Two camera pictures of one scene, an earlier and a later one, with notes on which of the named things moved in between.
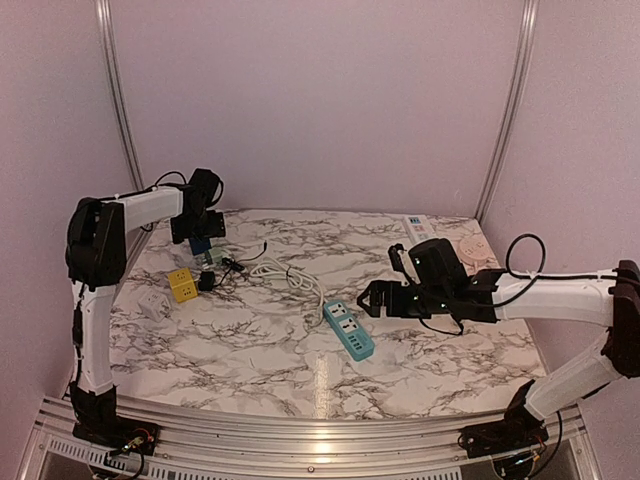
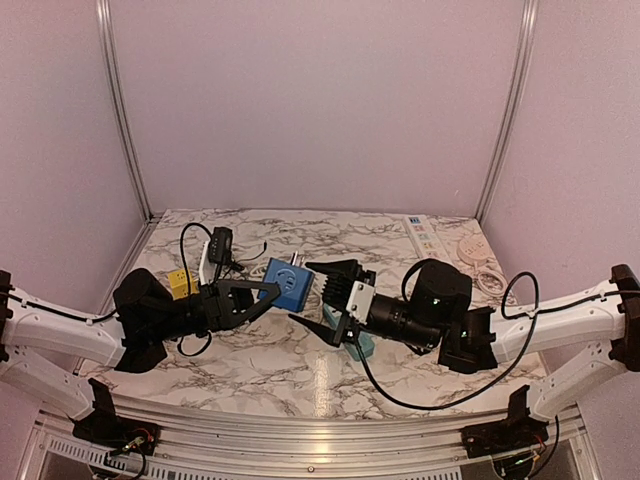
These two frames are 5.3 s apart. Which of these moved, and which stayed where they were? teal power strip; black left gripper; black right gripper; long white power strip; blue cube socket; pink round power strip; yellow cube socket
Moved: blue cube socket; black left gripper; black right gripper
Stayed: teal power strip; yellow cube socket; pink round power strip; long white power strip
